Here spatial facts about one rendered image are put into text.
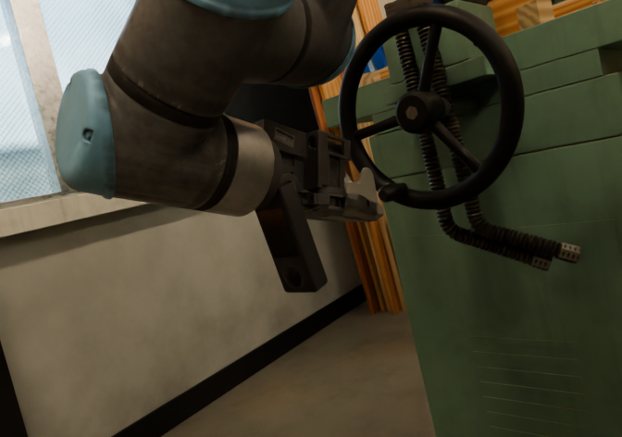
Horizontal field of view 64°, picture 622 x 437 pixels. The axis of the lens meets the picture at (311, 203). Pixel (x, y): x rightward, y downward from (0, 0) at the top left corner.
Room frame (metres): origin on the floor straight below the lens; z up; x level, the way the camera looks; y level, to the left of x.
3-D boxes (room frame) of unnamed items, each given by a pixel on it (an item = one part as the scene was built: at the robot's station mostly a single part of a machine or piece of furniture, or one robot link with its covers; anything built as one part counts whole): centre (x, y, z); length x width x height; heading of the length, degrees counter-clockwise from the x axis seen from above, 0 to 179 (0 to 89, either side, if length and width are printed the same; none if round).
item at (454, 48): (0.84, -0.27, 0.91); 0.15 x 0.14 x 0.09; 47
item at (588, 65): (0.93, -0.37, 0.82); 0.40 x 0.21 x 0.04; 47
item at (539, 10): (0.80, -0.41, 0.92); 0.04 x 0.03 x 0.04; 26
